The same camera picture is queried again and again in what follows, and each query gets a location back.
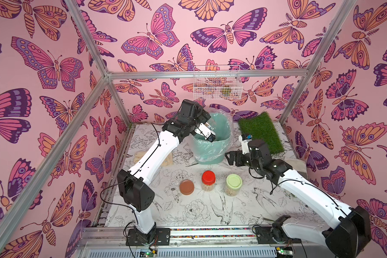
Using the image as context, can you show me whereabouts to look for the peanut jar clear plastic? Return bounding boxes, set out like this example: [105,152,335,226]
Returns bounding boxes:
[204,118,217,131]

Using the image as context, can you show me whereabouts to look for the red lid peanut jar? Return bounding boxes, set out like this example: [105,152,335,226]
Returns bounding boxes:
[201,170,216,191]

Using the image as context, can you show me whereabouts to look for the brown jar lid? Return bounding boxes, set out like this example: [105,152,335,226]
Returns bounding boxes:
[179,180,195,195]

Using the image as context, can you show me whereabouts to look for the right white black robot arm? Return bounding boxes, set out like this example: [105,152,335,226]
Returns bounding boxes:
[225,138,372,258]

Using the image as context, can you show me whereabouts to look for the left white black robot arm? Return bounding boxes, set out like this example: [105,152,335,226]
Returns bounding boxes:
[117,100,216,244]

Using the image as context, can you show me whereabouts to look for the green lid peanut jar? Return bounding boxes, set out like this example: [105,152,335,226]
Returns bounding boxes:
[225,174,243,197]

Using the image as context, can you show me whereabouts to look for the clear plastic bin liner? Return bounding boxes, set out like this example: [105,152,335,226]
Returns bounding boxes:
[188,109,235,163]

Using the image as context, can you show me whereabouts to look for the green artificial grass mat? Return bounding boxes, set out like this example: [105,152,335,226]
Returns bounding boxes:
[238,112,284,154]

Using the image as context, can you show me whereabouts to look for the green object in basket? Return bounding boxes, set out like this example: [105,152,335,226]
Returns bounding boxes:
[220,86,232,97]

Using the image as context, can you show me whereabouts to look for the left beige cloth glove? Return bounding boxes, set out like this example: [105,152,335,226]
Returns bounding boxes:
[133,151,174,167]

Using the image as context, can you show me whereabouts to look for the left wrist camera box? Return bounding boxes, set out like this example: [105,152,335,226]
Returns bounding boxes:
[194,123,216,143]

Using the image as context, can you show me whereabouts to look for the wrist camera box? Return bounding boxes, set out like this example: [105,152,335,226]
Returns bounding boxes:
[194,123,216,143]
[238,134,252,155]

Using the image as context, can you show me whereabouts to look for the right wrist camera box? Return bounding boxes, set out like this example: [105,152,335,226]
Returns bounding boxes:
[238,134,252,155]

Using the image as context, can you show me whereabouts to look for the white wire wall basket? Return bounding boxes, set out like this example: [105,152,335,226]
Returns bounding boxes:
[192,70,243,101]

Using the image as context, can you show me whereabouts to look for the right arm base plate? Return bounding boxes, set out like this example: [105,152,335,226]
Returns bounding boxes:
[252,225,301,245]

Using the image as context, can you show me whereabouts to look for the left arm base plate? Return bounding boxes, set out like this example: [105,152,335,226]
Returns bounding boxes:
[126,228,171,246]

